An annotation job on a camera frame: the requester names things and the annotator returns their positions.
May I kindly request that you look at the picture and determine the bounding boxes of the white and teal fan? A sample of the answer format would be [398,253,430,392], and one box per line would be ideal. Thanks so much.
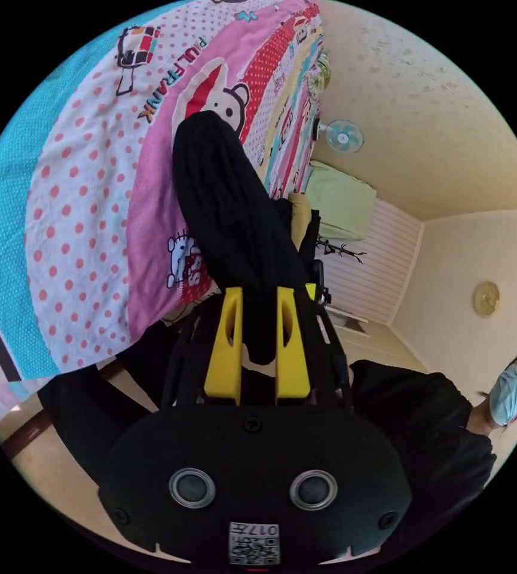
[315,118,365,155]

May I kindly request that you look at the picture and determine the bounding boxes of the black long pants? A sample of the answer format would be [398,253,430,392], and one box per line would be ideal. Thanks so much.
[172,109,309,367]

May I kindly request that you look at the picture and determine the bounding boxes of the bed with printed cartoon sheet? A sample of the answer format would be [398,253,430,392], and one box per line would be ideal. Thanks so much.
[0,0,332,432]

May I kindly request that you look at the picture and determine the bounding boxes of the round gold wall clock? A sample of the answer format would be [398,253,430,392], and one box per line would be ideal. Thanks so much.
[473,281,501,319]

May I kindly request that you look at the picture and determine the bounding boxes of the person's body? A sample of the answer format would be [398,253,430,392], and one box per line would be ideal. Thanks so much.
[37,322,517,546]

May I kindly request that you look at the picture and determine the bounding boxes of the light green curtain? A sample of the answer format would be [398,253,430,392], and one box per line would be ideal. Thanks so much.
[306,160,378,241]

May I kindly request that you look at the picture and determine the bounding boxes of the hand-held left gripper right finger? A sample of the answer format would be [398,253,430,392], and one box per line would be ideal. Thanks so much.
[276,286,311,406]

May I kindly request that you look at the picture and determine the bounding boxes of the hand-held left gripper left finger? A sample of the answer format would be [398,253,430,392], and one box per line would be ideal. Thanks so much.
[203,286,244,406]

